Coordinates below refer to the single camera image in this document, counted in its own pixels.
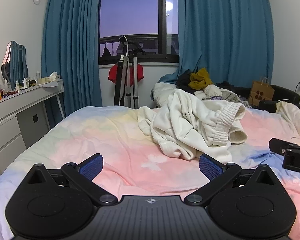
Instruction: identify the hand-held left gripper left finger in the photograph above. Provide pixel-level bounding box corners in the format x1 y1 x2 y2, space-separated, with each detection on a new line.
27 153 118 207

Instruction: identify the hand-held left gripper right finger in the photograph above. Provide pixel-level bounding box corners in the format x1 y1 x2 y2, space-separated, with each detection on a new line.
184 154 277 207

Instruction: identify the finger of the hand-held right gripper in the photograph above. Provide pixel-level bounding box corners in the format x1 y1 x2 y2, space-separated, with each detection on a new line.
269 137 300 155

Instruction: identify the cream white garment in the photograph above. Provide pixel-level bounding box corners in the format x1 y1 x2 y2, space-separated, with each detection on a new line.
138 90 248 164

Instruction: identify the cream yellow quilt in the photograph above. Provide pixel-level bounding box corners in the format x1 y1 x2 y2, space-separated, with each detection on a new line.
275 101 300 140

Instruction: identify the pastel rainbow bed blanket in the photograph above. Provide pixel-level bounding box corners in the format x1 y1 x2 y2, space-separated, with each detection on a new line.
0 105 300 240

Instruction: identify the black armchair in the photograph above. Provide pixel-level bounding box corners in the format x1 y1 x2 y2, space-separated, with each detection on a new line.
259 85 300 113

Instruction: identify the brown paper bag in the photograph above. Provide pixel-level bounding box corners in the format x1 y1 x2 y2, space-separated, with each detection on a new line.
247 77 275 107

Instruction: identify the white duvet bundle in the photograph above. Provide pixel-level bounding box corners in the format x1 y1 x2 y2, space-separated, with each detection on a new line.
151 81 182 108

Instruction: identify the black garment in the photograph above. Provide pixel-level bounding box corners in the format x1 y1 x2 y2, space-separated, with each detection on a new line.
176 72 198 93

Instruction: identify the mustard yellow garment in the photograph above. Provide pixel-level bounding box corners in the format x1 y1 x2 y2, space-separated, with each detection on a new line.
189 67 214 90

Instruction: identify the black folding stand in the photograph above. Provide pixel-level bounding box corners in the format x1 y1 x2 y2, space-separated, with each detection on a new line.
114 55 128 106

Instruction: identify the white dressing table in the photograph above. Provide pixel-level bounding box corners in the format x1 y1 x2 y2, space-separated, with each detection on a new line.
0 79 65 176

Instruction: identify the silver tripod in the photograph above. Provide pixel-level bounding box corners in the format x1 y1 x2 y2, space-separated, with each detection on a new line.
118 35 146 109

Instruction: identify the red cloth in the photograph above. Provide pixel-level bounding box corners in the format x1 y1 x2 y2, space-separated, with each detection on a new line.
108 64 144 83

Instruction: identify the tissue box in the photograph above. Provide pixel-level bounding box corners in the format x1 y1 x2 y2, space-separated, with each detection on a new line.
39 71 60 83

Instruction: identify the blue curtain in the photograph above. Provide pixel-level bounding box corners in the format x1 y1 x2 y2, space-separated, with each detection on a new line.
41 0 103 128
158 0 274 90

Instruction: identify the wavy edged mirror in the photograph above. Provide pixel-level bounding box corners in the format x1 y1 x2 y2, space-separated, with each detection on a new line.
1 41 28 91

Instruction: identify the black framed window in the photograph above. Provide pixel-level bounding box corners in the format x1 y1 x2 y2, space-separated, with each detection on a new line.
98 0 180 66

